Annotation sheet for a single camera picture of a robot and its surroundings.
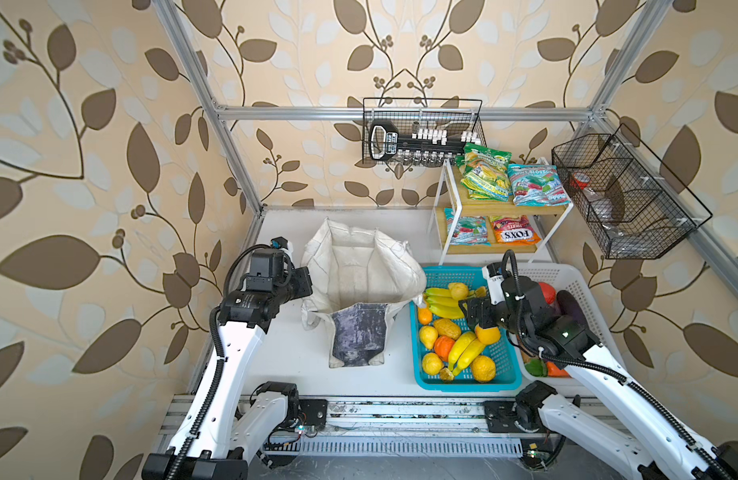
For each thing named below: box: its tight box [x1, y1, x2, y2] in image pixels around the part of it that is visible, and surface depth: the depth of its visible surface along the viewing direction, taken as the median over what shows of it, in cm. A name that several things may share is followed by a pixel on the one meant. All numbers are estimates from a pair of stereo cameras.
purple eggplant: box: [557, 290, 588, 327], surface depth 88 cm
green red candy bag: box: [444, 208, 492, 247], surface depth 90 cm
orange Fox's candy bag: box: [489, 215, 542, 246], surface depth 92 cm
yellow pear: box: [419, 325, 439, 350], surface depth 86 cm
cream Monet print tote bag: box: [301, 218, 427, 368], surface depth 81 cm
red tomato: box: [538, 282, 557, 305], surface depth 92 cm
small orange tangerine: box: [418, 307, 433, 325], surface depth 89 cm
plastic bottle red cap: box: [570, 173, 591, 190], surface depth 84 cm
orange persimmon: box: [434, 336, 455, 362], surface depth 82 cm
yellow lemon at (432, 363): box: [422, 352, 443, 376], surface depth 81 cm
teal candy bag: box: [508, 164, 571, 207], surface depth 77 cm
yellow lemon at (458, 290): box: [448, 282, 469, 300], surface depth 91 cm
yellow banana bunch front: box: [448, 331, 485, 376], surface depth 79 cm
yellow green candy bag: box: [455, 142, 513, 202], surface depth 78 cm
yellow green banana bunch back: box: [424, 287, 465, 319], surface depth 90 cm
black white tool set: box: [369, 121, 481, 166], surface depth 85 cm
